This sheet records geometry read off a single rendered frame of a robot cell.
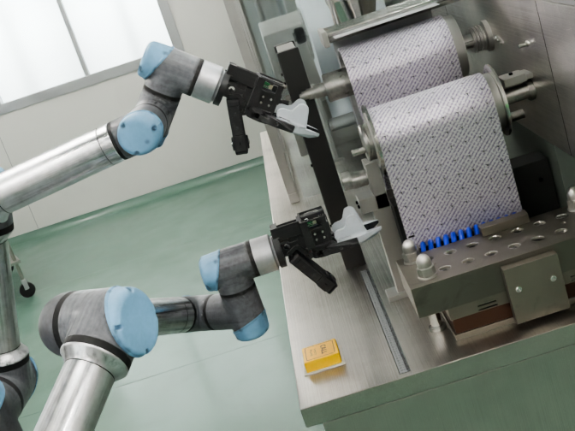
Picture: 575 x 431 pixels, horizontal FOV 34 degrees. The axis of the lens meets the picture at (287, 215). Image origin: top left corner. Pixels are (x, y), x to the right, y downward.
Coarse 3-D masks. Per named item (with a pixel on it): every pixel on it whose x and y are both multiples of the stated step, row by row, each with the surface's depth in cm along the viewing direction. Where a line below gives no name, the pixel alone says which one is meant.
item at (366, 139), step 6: (360, 126) 184; (366, 126) 183; (360, 132) 183; (366, 132) 182; (360, 138) 187; (366, 138) 182; (366, 144) 182; (372, 144) 182; (366, 150) 182; (372, 150) 182; (366, 156) 188; (372, 156) 184
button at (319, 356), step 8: (320, 344) 183; (328, 344) 182; (336, 344) 181; (304, 352) 182; (312, 352) 180; (320, 352) 179; (328, 352) 178; (336, 352) 177; (304, 360) 179; (312, 360) 177; (320, 360) 177; (328, 360) 177; (336, 360) 177; (312, 368) 178; (320, 368) 178
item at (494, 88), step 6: (486, 78) 181; (492, 78) 181; (492, 84) 180; (492, 90) 179; (498, 90) 179; (498, 96) 179; (498, 102) 179; (498, 108) 179; (504, 108) 180; (498, 114) 180; (504, 114) 180; (366, 120) 182; (504, 120) 181; (504, 126) 183; (372, 138) 181; (378, 156) 181; (378, 162) 186
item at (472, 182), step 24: (480, 144) 181; (504, 144) 181; (408, 168) 181; (432, 168) 181; (456, 168) 182; (480, 168) 182; (504, 168) 182; (408, 192) 183; (432, 192) 183; (456, 192) 183; (480, 192) 183; (504, 192) 184; (408, 216) 184; (432, 216) 184; (456, 216) 185; (480, 216) 185
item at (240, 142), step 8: (232, 104) 178; (232, 112) 178; (240, 112) 178; (232, 120) 179; (240, 120) 179; (232, 128) 179; (240, 128) 179; (240, 136) 180; (232, 144) 181; (240, 144) 181; (248, 144) 182; (240, 152) 181
